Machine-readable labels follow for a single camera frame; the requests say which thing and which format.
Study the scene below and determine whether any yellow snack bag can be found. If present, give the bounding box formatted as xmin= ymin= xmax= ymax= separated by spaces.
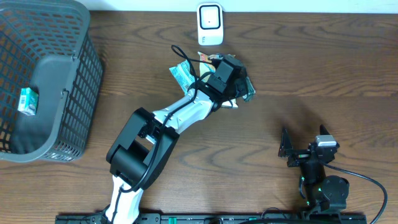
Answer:
xmin=198 ymin=52 xmax=238 ymax=109

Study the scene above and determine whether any dark green Zam-Buk box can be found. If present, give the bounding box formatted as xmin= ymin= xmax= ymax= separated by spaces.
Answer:
xmin=243 ymin=77 xmax=256 ymax=102

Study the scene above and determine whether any light green wipes packet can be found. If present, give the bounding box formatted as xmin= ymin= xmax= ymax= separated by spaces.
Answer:
xmin=169 ymin=60 xmax=195 ymax=95

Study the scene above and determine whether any teal tissue pack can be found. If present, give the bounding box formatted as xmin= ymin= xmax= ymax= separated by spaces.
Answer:
xmin=17 ymin=88 xmax=39 ymax=116

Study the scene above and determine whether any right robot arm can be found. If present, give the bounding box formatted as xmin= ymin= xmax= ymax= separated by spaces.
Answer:
xmin=278 ymin=125 xmax=349 ymax=218

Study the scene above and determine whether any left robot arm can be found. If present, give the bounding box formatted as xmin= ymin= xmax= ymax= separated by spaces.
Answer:
xmin=104 ymin=55 xmax=248 ymax=223

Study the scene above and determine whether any white barcode scanner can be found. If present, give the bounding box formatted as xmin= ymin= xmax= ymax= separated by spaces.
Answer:
xmin=197 ymin=2 xmax=224 ymax=46

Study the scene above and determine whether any grey plastic shopping basket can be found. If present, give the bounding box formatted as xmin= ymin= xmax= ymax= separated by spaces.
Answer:
xmin=1 ymin=1 xmax=104 ymax=163

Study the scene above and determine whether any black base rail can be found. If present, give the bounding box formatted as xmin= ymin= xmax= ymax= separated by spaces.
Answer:
xmin=55 ymin=210 xmax=367 ymax=224

